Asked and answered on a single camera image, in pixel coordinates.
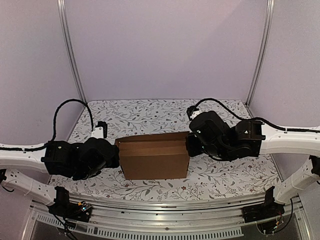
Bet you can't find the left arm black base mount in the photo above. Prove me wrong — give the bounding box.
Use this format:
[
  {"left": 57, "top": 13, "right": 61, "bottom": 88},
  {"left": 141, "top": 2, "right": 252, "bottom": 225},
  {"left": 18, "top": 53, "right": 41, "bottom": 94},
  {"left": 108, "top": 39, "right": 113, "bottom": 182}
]
[{"left": 48, "top": 186, "right": 93, "bottom": 223}]

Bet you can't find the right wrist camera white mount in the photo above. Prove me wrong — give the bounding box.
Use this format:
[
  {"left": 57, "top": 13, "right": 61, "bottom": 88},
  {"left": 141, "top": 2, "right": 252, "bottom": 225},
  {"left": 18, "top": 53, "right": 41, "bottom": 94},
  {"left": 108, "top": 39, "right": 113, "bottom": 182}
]
[{"left": 186, "top": 105, "right": 203, "bottom": 121}]

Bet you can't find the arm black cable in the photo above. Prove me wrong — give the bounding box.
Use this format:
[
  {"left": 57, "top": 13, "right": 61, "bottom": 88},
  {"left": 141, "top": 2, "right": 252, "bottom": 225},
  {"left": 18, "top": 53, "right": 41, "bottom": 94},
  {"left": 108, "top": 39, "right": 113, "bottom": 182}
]
[
  {"left": 49, "top": 98, "right": 98, "bottom": 148},
  {"left": 192, "top": 97, "right": 320, "bottom": 133}
]

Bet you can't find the brown cardboard box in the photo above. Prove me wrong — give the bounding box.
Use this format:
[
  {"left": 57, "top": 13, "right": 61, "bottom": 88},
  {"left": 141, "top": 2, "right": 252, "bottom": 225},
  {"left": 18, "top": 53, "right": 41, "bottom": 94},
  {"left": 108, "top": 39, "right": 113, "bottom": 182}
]
[{"left": 115, "top": 131, "right": 190, "bottom": 180}]

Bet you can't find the floral patterned table mat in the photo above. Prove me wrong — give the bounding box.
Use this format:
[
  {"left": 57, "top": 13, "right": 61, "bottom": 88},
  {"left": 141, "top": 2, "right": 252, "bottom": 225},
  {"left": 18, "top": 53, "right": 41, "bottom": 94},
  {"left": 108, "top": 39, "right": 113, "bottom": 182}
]
[{"left": 49, "top": 99, "right": 280, "bottom": 202}]

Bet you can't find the aluminium frame post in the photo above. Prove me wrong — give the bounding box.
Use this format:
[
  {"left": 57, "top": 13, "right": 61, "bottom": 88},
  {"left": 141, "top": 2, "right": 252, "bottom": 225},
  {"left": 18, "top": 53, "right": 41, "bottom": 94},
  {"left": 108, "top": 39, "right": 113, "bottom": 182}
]
[
  {"left": 56, "top": 0, "right": 88, "bottom": 103},
  {"left": 245, "top": 0, "right": 275, "bottom": 108}
]

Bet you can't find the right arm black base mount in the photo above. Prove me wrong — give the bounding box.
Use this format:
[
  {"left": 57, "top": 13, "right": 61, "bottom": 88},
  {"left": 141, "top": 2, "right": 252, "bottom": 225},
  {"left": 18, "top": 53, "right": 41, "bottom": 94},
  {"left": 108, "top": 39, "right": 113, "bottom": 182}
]
[{"left": 241, "top": 186, "right": 285, "bottom": 235}]

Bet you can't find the front aluminium rail base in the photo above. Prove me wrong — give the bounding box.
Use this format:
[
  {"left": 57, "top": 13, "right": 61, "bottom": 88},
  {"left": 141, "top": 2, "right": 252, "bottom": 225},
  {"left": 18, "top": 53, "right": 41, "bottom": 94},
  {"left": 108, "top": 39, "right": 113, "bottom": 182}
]
[{"left": 20, "top": 192, "right": 313, "bottom": 240}]

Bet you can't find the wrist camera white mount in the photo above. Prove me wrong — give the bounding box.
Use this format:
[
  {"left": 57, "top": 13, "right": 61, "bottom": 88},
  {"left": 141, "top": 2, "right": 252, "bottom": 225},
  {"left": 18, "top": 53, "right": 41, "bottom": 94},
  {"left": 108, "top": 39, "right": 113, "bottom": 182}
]
[
  {"left": 91, "top": 121, "right": 108, "bottom": 139},
  {"left": 186, "top": 105, "right": 203, "bottom": 121}
]

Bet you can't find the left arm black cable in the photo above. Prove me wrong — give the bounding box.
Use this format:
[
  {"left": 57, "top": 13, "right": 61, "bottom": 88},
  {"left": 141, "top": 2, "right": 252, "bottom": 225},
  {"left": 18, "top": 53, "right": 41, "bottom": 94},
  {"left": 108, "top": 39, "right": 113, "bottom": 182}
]
[{"left": 49, "top": 98, "right": 98, "bottom": 148}]

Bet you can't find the left aluminium frame post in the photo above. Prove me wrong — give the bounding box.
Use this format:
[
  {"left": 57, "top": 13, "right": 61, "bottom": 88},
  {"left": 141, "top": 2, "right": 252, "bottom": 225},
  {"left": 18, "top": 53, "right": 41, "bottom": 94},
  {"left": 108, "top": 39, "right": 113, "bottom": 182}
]
[{"left": 56, "top": 0, "right": 88, "bottom": 103}]

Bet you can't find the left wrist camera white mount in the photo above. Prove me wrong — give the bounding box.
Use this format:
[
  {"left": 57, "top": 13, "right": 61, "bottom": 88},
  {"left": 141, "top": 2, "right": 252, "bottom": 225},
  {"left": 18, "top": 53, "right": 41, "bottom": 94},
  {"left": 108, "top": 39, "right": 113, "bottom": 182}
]
[{"left": 91, "top": 121, "right": 108, "bottom": 139}]

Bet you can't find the right aluminium frame post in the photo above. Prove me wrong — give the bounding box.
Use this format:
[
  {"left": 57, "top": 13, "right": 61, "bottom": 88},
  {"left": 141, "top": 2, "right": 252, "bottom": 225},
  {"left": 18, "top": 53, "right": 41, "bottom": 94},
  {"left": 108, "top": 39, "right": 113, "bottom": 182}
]
[{"left": 245, "top": 0, "right": 275, "bottom": 108}]

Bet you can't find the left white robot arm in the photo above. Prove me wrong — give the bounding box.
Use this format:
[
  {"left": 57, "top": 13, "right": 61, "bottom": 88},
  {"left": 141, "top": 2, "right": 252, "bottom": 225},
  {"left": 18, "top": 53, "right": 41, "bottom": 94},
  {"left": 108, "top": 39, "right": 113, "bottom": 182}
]
[{"left": 0, "top": 137, "right": 120, "bottom": 206}]

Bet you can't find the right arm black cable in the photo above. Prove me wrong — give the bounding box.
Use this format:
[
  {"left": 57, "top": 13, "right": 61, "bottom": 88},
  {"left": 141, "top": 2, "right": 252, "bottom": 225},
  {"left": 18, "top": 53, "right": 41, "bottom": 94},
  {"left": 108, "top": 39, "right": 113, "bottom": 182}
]
[{"left": 192, "top": 97, "right": 320, "bottom": 133}]

